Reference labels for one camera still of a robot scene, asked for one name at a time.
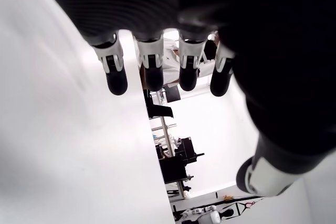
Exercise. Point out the small yellow object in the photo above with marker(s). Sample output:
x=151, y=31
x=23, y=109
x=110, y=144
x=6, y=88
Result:
x=228, y=197

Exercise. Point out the red carabiner hook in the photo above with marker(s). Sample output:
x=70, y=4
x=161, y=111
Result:
x=249, y=204

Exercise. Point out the black robot gantry frame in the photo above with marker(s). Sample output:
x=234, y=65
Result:
x=237, y=208

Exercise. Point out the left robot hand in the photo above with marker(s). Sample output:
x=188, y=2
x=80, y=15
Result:
x=236, y=11

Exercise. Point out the black square panel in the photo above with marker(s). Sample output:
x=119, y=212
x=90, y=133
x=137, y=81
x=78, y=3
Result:
x=173, y=93

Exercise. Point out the white humanoid robot on gantry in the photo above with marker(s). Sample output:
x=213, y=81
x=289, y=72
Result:
x=210, y=216

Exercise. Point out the seated person in white shirt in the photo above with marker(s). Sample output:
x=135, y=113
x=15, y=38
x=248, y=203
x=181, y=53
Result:
x=170, y=56

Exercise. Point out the aluminium profile frame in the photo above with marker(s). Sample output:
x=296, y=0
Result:
x=166, y=134

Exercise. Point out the black folding chair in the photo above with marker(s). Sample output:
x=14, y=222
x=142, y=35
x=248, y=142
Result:
x=157, y=110

